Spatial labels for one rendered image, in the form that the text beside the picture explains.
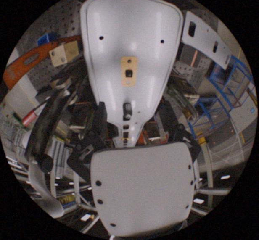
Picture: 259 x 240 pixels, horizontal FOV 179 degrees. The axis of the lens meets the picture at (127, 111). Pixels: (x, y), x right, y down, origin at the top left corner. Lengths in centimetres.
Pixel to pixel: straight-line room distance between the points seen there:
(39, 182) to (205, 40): 80
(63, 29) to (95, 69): 44
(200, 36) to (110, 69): 26
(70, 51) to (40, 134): 14
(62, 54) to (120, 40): 11
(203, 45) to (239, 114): 779
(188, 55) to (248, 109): 764
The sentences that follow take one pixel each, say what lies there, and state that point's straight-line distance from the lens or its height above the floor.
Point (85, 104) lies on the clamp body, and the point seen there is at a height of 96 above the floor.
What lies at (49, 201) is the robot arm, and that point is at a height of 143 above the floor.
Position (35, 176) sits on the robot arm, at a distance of 53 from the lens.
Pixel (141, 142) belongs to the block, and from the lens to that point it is 91.
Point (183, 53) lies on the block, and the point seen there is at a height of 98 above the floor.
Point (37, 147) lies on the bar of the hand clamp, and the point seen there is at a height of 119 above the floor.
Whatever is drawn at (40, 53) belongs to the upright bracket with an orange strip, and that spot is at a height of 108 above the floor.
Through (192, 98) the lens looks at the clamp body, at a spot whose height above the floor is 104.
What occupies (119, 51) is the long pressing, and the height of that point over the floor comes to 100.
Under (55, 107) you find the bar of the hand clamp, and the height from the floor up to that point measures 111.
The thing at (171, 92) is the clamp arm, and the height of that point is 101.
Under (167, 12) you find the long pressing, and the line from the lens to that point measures 23.
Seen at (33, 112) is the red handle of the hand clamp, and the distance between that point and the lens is 22.
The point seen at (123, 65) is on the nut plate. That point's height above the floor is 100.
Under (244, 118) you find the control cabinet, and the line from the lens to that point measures 796.
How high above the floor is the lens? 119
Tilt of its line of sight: 38 degrees down
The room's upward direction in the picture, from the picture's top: 175 degrees clockwise
